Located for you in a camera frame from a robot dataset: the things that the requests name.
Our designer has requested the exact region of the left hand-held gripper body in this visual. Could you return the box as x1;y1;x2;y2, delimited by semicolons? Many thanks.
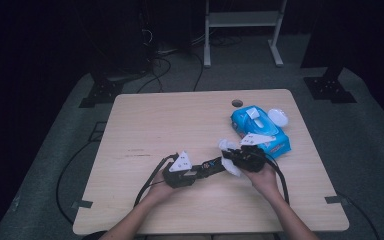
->
162;150;202;190

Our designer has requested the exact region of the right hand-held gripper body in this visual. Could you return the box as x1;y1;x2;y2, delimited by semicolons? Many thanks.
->
232;132;278;174

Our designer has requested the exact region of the white wet wipe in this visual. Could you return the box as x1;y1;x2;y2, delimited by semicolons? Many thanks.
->
217;138;243;178

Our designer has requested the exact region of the blue wet wipes pack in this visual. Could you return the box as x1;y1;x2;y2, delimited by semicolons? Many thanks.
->
230;105;292;160

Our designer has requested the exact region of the person's left hand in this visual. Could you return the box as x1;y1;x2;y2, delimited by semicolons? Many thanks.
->
144;169;182;205

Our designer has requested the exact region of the person's right hand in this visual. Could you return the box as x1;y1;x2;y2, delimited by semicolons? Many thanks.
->
242;162;282;202

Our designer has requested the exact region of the black tape strip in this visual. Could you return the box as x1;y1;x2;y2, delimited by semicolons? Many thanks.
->
71;199;94;210
324;195;350;205

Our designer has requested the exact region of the black stand base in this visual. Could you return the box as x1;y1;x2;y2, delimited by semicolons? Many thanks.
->
302;65;358;105
78;77;125;109

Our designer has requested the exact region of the white metal stand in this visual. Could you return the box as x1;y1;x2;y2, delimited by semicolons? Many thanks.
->
203;0;289;69

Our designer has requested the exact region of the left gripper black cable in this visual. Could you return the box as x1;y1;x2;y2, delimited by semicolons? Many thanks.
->
133;152;180;208

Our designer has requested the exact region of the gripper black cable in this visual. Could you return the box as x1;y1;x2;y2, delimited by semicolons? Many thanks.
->
261;153;291;206
133;152;180;208

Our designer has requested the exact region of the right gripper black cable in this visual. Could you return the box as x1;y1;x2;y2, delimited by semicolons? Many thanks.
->
261;153;291;206

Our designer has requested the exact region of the black floor cable bundle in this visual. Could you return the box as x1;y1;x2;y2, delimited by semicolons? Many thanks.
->
135;28;205;94

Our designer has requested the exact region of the long black floor cable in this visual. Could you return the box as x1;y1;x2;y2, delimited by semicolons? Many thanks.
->
55;141;96;225

